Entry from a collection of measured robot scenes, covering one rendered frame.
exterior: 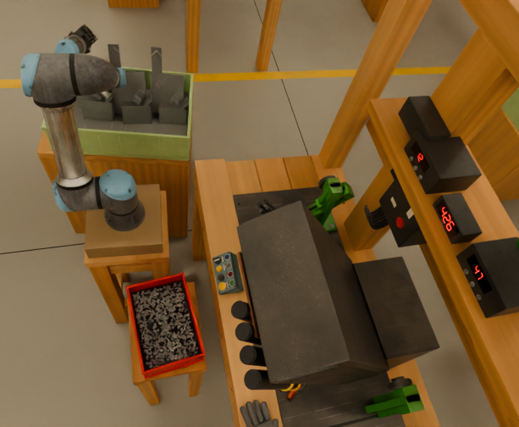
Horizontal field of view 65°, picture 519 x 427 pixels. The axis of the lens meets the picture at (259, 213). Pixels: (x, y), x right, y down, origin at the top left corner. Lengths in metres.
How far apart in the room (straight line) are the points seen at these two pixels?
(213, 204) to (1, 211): 1.60
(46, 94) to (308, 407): 1.27
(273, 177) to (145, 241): 0.65
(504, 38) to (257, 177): 1.12
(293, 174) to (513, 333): 1.15
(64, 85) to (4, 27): 2.89
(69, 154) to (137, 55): 2.42
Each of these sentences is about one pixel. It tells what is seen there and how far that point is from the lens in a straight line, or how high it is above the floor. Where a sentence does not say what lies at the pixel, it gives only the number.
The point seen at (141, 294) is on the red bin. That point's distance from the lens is 1.59.
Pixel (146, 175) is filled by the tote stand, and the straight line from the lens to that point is 2.12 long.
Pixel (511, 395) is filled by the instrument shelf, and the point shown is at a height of 1.54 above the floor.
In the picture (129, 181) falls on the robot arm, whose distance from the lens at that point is 1.50.
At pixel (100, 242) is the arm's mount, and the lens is 1.64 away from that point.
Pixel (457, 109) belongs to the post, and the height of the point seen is 1.68.
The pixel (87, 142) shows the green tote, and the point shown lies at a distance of 1.99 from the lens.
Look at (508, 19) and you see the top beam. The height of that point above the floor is 1.92.
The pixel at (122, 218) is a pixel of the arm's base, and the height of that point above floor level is 1.01.
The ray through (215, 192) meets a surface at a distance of 1.77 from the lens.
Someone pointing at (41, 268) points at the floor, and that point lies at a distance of 2.71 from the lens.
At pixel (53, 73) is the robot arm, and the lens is 1.31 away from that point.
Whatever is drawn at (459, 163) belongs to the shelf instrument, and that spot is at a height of 1.61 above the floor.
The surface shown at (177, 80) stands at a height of 1.02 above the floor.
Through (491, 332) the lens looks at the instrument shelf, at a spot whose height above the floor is 1.54.
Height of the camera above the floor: 2.38
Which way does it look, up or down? 58 degrees down
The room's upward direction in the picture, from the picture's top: 17 degrees clockwise
